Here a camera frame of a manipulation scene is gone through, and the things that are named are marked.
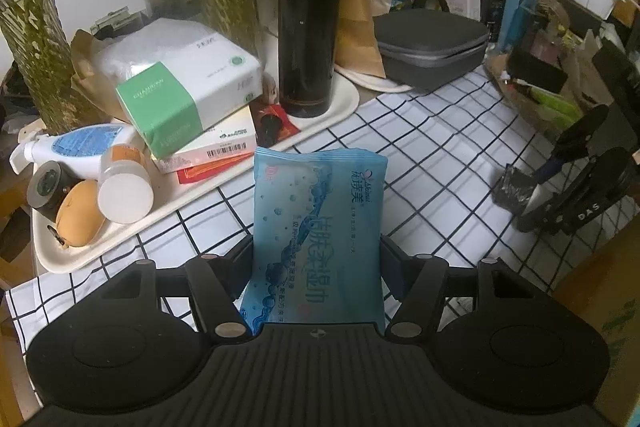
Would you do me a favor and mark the cream plastic tray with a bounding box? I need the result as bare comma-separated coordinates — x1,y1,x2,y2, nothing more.
32,74,360,274

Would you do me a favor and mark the grey zip hard case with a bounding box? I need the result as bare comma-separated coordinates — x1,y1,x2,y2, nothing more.
373,9,489,92

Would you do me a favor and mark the white pink barcode box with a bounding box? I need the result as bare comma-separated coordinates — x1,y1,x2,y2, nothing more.
151,105,257,173

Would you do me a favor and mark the blue wet wipes pack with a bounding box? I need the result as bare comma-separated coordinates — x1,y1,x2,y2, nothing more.
240,148,388,333

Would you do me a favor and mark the white spray bottle blue label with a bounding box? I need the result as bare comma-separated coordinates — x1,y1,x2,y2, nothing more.
9,124,144,179

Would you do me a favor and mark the black thermos bottle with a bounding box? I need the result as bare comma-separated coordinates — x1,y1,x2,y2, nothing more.
278,0,340,118

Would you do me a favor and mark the cardboard box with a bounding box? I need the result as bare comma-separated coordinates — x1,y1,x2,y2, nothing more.
553,219,640,426

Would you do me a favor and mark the white black grid tablecloth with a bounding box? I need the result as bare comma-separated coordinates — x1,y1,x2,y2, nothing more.
3,70,639,348

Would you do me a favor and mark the green white tissue pack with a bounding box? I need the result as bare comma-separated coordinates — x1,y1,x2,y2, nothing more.
116,32,262,159

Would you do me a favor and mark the black tape roll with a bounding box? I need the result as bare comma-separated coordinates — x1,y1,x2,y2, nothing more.
27,160,79,222

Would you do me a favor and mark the red packet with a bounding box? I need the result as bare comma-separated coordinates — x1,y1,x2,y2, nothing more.
176,100,299,184

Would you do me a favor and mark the white orange pill bottle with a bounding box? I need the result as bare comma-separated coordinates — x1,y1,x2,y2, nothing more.
98,144,154,225

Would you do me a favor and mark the left glass vase bamboo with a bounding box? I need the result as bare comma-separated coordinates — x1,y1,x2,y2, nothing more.
1,0,110,134

